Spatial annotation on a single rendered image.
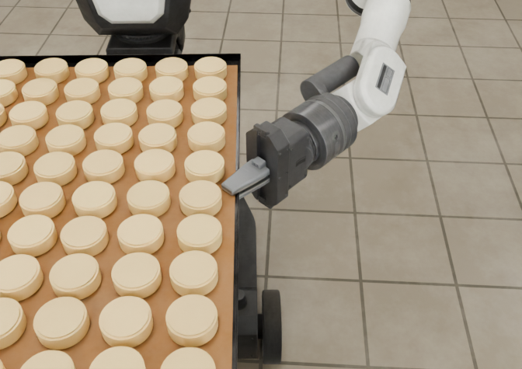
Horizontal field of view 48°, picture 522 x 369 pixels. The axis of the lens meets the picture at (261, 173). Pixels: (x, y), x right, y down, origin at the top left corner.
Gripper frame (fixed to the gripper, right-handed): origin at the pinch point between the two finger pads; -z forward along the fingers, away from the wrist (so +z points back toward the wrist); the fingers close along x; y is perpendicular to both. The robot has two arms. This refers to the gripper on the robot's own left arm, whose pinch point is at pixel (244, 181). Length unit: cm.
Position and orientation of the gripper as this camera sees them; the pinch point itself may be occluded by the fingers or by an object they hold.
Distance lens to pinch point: 73.2
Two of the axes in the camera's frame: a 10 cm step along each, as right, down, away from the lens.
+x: 0.0, -7.5, -6.6
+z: 6.9, -4.8, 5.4
